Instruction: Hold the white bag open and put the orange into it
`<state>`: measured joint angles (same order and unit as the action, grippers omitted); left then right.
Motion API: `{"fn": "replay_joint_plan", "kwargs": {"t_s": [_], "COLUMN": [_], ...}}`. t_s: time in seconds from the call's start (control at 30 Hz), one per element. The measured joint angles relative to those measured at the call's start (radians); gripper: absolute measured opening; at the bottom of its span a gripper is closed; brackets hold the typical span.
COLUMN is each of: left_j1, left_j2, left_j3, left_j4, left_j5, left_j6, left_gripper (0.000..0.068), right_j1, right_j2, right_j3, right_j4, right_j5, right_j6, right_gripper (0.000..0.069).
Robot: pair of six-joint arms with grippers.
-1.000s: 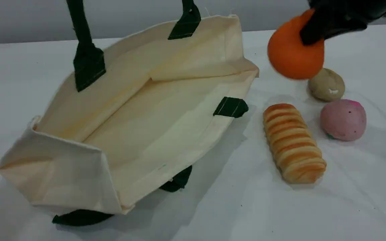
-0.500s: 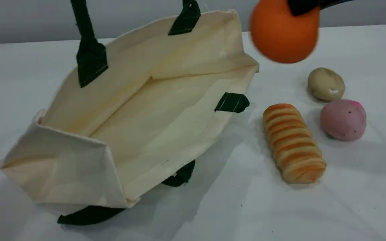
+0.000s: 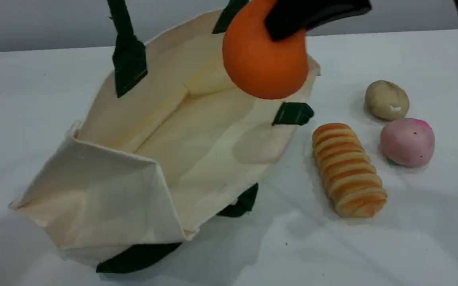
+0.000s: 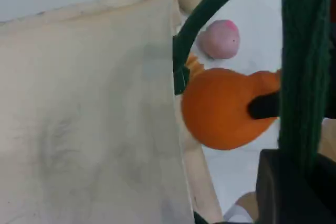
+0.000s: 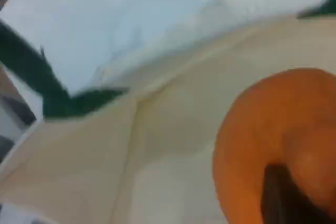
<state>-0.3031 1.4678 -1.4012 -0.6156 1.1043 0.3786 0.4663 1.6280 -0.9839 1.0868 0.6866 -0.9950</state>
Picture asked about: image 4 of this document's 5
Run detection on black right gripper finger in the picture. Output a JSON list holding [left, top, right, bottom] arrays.
[[247, 91, 282, 120]]

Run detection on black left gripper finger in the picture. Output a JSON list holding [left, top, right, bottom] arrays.
[[256, 149, 313, 224], [309, 154, 336, 224]]

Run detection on orange fruit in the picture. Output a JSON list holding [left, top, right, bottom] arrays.
[[181, 67, 283, 152]]

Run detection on white canvas bag green handles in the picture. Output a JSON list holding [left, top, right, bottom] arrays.
[[0, 0, 332, 224]]

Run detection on pink round bun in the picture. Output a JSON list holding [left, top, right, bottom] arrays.
[[196, 19, 241, 60]]

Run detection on ridged golden bread loaf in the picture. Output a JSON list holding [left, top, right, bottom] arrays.
[[185, 52, 206, 78]]

